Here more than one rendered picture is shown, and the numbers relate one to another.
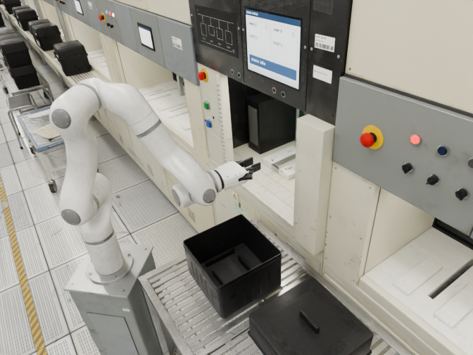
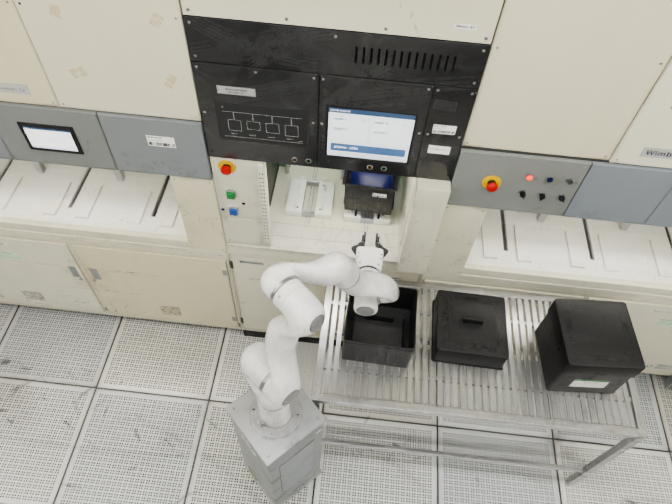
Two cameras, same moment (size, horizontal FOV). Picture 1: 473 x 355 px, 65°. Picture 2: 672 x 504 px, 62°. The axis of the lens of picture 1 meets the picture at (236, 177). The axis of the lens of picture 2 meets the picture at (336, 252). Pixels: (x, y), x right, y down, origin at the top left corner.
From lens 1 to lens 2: 153 cm
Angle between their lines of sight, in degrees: 43
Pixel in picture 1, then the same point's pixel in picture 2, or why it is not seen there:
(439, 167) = (545, 188)
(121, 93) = (343, 265)
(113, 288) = (307, 424)
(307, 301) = (455, 308)
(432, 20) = (544, 112)
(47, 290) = not seen: outside the picture
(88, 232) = not seen: hidden behind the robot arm
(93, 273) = (274, 431)
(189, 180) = (391, 291)
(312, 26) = (430, 119)
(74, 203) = (294, 383)
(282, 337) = (469, 343)
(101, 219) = not seen: hidden behind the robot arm
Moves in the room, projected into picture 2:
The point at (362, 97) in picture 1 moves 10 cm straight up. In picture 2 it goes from (484, 160) to (492, 138)
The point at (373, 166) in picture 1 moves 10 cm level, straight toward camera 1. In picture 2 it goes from (489, 198) to (506, 217)
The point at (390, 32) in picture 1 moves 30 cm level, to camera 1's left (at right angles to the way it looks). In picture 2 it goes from (509, 119) to (462, 172)
